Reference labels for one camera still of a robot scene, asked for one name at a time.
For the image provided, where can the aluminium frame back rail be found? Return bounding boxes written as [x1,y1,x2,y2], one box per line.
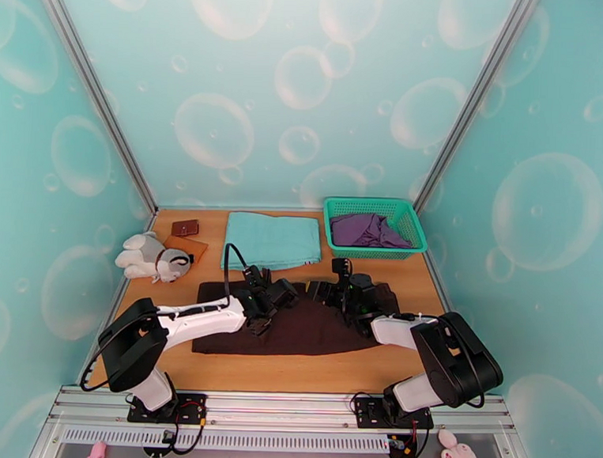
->
[156,202,328,218]

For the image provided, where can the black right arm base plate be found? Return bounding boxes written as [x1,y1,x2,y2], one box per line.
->
[351,392,435,433]

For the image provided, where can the white slotted cable duct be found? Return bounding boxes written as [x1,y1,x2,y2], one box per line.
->
[58,422,394,458]

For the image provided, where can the aluminium frame post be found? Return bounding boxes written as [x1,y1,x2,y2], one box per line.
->
[24,0,166,214]
[411,0,544,218]

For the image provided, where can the green plastic basket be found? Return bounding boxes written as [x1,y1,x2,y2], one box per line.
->
[321,195,430,263]

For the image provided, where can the purple garment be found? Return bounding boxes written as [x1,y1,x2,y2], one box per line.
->
[329,212,414,250]

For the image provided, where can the dark brown trousers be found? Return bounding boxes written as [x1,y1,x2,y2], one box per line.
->
[191,276,401,362]

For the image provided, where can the grey white plush dog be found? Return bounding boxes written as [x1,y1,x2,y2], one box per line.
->
[114,230,194,286]

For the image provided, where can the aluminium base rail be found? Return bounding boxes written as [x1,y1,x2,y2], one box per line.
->
[47,381,519,437]

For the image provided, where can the folded teal towel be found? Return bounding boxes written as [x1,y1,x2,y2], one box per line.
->
[220,210,324,274]

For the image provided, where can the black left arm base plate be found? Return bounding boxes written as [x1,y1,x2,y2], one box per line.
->
[126,390,209,427]

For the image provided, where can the brown leather wallet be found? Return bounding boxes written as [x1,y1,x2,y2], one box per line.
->
[171,218,201,238]

